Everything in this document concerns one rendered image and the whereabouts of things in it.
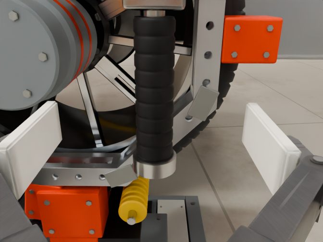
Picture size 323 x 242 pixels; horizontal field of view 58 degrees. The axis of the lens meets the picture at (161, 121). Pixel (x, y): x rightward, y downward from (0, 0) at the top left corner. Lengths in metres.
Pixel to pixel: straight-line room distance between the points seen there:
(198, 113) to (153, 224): 0.59
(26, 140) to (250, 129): 0.13
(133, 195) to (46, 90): 0.33
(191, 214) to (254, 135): 1.11
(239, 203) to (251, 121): 1.33
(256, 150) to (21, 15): 0.27
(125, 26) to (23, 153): 0.87
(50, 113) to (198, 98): 0.33
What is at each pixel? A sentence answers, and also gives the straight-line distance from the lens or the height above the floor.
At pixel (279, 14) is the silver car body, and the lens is 0.96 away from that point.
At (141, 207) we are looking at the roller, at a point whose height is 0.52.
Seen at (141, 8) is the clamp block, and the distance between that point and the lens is 0.25.
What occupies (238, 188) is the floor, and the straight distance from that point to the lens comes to 1.61.
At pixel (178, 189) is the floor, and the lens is 1.56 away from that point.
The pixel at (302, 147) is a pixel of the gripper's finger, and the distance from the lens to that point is 0.17.
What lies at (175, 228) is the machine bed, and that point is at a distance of 1.22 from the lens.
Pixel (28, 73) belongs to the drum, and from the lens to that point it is 0.36.
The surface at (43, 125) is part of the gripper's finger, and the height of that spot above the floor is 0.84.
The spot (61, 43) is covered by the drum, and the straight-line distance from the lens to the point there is 0.36.
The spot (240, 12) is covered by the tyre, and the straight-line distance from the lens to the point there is 0.57.
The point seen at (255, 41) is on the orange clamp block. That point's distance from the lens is 0.49.
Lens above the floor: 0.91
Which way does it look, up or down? 22 degrees down
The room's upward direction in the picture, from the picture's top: straight up
